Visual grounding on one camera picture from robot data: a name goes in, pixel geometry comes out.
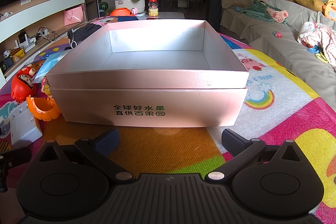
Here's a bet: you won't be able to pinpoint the candy jar red lid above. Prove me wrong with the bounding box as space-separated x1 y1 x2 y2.
148 0 159 17

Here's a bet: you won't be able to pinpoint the red daruma doll toy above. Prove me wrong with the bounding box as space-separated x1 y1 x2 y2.
11 64 37 104

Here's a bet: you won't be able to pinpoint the green and pink clothes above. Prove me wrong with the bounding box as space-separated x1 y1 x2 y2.
232 0 289 25

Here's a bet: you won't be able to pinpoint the orange plastic toy bowl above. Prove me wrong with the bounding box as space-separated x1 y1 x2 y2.
26 97 61 122

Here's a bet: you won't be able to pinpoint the white patterned blanket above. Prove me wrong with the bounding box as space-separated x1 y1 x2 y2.
297 22 335 68

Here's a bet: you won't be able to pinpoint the white power adapter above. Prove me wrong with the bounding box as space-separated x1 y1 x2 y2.
10 102 43 149

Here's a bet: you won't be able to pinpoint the yellow duck plush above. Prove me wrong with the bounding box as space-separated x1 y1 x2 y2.
322 0 336 21

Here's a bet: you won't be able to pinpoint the colourful cartoon play mat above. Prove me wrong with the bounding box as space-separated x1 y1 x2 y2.
1 32 335 223

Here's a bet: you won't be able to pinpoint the orange round toy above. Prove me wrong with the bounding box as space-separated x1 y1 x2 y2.
110 7 134 17

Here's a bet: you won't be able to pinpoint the pink paper bag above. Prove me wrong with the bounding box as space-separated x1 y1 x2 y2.
63 6 84 26

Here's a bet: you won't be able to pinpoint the grey covered sofa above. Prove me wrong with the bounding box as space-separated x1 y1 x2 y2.
220 0 335 109

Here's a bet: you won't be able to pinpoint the blue tissue pack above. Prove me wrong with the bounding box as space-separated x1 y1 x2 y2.
33 50 70 84

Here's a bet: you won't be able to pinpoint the white tv cabinet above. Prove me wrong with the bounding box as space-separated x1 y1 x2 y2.
0 0 89 89

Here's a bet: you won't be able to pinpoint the black pouch with rings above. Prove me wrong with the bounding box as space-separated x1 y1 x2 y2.
66 23 102 50

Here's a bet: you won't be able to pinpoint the pink cardboard gift box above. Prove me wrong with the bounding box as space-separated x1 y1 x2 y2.
46 19 249 127

